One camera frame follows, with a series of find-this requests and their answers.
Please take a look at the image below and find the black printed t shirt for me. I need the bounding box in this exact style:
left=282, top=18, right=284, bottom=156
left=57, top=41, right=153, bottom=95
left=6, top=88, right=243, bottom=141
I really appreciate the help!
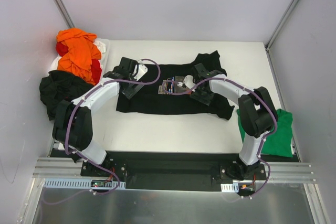
left=116, top=50, right=234, bottom=120

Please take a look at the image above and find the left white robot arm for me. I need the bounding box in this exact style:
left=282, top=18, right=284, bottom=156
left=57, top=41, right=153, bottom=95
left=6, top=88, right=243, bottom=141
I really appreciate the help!
left=52, top=57, right=148, bottom=176

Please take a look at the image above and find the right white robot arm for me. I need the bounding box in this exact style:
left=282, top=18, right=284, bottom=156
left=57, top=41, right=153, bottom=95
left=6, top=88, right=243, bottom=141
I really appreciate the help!
left=185, top=63, right=278, bottom=179

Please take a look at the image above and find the white plastic bin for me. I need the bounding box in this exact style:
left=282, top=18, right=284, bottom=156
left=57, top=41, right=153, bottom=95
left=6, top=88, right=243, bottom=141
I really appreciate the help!
left=48, top=39, right=109, bottom=85

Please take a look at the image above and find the red t shirt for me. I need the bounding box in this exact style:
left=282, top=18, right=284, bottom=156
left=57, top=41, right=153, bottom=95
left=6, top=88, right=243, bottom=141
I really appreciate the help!
left=56, top=42, right=102, bottom=84

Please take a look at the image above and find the orange t shirt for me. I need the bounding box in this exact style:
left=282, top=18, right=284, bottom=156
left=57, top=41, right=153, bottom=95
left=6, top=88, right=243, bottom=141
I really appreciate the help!
left=56, top=28, right=101, bottom=70

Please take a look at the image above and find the plain black t shirt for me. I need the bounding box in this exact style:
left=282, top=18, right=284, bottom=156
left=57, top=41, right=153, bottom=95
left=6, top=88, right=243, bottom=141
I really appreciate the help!
left=39, top=70, right=94, bottom=121

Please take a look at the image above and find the green folded t shirt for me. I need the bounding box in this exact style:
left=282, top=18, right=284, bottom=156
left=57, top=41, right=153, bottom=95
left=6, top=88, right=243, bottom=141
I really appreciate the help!
left=236, top=108, right=293, bottom=158

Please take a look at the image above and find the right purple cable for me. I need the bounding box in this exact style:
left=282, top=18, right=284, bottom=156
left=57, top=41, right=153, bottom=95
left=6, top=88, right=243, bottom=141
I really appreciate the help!
left=163, top=77, right=278, bottom=202

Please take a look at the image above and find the purple cable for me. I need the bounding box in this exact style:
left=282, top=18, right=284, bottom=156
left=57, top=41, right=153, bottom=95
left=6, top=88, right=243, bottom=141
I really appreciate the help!
left=163, top=77, right=278, bottom=202
left=64, top=58, right=161, bottom=196

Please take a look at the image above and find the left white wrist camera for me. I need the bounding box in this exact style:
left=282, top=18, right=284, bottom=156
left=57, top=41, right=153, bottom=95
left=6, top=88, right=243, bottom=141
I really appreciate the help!
left=132, top=60, right=148, bottom=81

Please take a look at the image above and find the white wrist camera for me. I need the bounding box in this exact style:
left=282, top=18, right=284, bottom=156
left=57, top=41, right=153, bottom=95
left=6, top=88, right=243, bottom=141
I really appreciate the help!
left=174, top=75, right=195, bottom=90
left=132, top=60, right=148, bottom=81

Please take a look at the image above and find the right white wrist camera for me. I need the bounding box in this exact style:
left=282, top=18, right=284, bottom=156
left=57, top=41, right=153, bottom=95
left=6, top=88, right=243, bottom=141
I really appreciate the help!
left=174, top=75, right=195, bottom=90

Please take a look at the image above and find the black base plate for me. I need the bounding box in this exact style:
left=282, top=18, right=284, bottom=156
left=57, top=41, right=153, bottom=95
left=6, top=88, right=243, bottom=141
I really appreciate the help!
left=49, top=147, right=300, bottom=190

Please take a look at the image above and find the right grey cable duct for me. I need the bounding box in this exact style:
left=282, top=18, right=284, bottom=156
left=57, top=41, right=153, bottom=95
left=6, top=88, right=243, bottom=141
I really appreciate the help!
left=220, top=183, right=239, bottom=193

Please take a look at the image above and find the grey cable duct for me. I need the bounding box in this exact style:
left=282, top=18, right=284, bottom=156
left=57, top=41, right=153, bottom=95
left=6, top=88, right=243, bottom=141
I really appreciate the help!
left=220, top=183, right=239, bottom=193
left=44, top=178, right=126, bottom=190

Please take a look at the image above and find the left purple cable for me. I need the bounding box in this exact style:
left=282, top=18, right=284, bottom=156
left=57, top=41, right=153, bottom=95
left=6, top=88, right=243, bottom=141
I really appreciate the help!
left=64, top=58, right=161, bottom=196

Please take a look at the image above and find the aluminium rail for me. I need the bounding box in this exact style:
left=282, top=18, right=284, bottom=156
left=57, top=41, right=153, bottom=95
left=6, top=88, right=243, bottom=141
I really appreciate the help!
left=33, top=151, right=317, bottom=184

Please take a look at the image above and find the left grey cable duct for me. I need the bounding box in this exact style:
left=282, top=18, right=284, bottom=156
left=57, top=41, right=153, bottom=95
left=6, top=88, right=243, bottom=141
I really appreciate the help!
left=44, top=178, right=126, bottom=190

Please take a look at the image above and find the right aluminium frame post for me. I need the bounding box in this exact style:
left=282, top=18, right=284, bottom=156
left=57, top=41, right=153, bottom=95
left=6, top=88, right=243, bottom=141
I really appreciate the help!
left=265, top=0, right=317, bottom=51

